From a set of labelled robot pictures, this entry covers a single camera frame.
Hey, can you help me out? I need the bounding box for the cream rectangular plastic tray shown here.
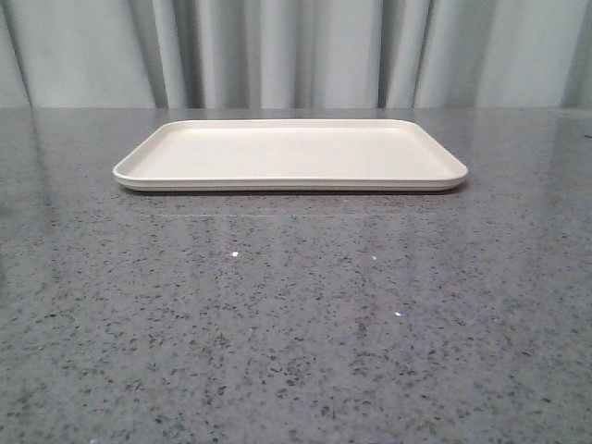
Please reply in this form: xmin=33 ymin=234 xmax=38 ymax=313
xmin=113 ymin=119 xmax=468 ymax=191

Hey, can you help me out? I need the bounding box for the pale grey pleated curtain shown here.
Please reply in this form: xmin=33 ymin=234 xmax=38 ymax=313
xmin=1 ymin=1 xmax=591 ymax=109

